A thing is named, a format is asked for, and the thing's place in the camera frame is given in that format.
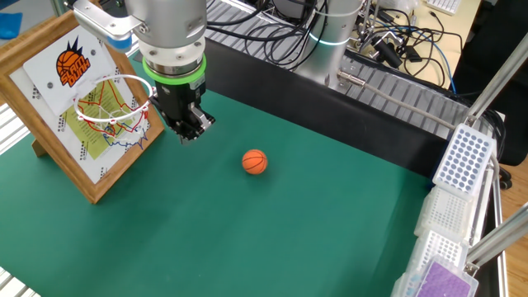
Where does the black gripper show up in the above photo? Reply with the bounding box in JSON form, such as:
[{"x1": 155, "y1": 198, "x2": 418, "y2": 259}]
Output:
[{"x1": 150, "y1": 78, "x2": 217, "y2": 146}]

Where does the orange mini basketball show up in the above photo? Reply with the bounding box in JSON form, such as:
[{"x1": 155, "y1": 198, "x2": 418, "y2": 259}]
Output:
[{"x1": 241, "y1": 148, "x2": 269, "y2": 176}]

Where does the blue plastic cap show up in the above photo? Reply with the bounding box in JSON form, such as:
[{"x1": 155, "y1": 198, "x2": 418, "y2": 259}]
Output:
[{"x1": 106, "y1": 32, "x2": 134, "y2": 54}]

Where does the black table mat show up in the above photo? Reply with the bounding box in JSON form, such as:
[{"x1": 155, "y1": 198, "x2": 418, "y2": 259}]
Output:
[{"x1": 204, "y1": 36, "x2": 449, "y2": 178}]

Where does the white mini hoop with backboard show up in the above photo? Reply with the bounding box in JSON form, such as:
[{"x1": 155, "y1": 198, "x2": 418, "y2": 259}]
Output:
[{"x1": 22, "y1": 24, "x2": 154, "y2": 152}]

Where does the green table mat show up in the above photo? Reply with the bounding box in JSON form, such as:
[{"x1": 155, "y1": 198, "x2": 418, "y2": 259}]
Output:
[{"x1": 0, "y1": 53, "x2": 434, "y2": 297}]

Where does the white pipette tip box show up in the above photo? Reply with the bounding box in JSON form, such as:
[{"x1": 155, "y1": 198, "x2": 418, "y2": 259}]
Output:
[
  {"x1": 414, "y1": 185, "x2": 475, "y2": 240},
  {"x1": 402, "y1": 229, "x2": 469, "y2": 273}
]

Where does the tip box with blue holes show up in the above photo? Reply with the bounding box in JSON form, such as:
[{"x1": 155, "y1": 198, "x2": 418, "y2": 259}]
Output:
[{"x1": 431, "y1": 122, "x2": 498, "y2": 197}]

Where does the white keyboard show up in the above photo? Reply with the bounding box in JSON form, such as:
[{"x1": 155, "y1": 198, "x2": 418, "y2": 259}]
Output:
[{"x1": 426, "y1": 0, "x2": 463, "y2": 16}]

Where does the purple pipette tip box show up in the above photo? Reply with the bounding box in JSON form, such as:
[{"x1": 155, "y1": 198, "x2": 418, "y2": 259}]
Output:
[{"x1": 391, "y1": 255, "x2": 479, "y2": 297}]

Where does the black office chair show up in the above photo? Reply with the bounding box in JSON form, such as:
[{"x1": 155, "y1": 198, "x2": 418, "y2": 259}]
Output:
[{"x1": 451, "y1": 0, "x2": 528, "y2": 167}]

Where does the green adapter ring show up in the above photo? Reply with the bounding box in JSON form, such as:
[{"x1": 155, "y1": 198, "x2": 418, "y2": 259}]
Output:
[{"x1": 142, "y1": 53, "x2": 207, "y2": 87}]

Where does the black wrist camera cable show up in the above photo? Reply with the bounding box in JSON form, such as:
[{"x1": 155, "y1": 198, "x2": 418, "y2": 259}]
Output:
[{"x1": 205, "y1": 0, "x2": 318, "y2": 42}]

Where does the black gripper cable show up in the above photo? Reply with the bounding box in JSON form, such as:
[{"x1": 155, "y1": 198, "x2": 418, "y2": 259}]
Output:
[{"x1": 243, "y1": 16, "x2": 329, "y2": 71}]

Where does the wooden picture frame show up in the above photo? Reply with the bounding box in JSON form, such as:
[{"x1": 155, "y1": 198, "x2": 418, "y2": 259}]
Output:
[{"x1": 0, "y1": 0, "x2": 166, "y2": 206}]

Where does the silver braided hose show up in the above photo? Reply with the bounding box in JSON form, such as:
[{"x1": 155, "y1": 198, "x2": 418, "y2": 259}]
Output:
[{"x1": 337, "y1": 69, "x2": 460, "y2": 132}]

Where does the blue cable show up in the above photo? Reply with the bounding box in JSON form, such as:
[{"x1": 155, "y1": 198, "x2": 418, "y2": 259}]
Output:
[{"x1": 412, "y1": 18, "x2": 458, "y2": 94}]

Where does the aluminium frame post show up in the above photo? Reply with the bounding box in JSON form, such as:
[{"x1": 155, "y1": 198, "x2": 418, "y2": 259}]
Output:
[
  {"x1": 464, "y1": 31, "x2": 528, "y2": 127},
  {"x1": 460, "y1": 210, "x2": 528, "y2": 273}
]

